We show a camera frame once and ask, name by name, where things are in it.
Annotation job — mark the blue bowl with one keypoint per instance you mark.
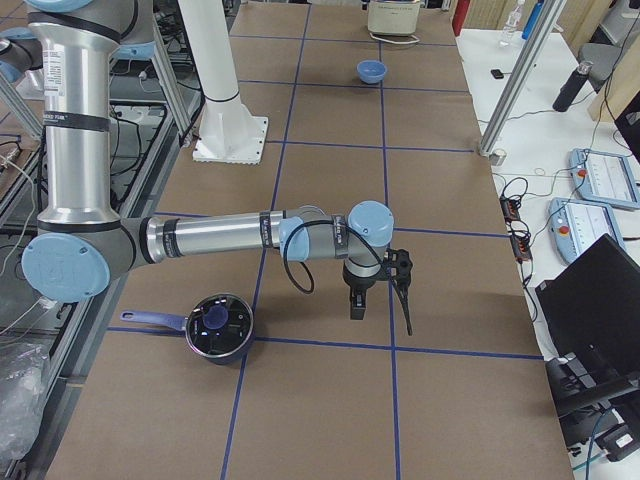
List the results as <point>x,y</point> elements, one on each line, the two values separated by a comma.
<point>371,71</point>

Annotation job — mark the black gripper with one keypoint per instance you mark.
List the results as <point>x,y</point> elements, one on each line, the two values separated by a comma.
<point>358,285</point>

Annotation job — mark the black monitor stand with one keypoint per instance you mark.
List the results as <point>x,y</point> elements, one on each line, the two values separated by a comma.
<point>574,388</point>

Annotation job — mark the lower black orange adapter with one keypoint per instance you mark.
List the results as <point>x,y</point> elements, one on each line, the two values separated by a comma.
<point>521,249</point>

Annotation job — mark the cream white toaster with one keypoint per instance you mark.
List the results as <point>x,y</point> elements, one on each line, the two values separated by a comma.
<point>393,18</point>

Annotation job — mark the teach pendant tablet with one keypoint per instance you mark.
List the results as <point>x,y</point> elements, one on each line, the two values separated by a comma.
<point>577,224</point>
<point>604,177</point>

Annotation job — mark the far teach pendant tablet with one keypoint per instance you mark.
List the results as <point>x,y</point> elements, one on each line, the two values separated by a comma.
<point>604,177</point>

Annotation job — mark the upper black orange adapter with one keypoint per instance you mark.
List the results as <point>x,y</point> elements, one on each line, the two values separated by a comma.
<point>510,209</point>

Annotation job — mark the clear plastic water bottle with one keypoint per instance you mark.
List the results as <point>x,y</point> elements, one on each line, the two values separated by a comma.
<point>511,24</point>

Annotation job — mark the aluminium frame post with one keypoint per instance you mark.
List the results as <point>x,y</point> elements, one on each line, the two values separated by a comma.
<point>546,19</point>

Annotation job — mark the crumpled clear plastic bag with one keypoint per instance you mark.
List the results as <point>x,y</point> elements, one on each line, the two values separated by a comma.
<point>24,382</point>

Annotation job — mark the dark blue saucepan with lid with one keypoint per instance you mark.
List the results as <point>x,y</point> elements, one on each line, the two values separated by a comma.
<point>220,328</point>

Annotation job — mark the black laptop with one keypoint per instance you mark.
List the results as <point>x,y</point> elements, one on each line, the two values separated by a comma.
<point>594,303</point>

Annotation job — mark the grey office chair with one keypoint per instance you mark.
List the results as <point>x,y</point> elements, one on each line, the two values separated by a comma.
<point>603,58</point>

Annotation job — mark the black orange adapter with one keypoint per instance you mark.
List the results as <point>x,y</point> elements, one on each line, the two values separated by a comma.
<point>521,249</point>
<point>510,209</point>

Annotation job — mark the black water bottle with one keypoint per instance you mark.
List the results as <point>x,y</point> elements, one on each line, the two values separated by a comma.
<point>572,86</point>

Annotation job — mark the white central pedestal column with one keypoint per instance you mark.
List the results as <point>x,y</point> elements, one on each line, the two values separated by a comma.
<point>228,132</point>

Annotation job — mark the near teach pendant tablet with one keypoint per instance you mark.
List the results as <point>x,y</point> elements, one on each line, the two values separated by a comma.
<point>577,224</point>

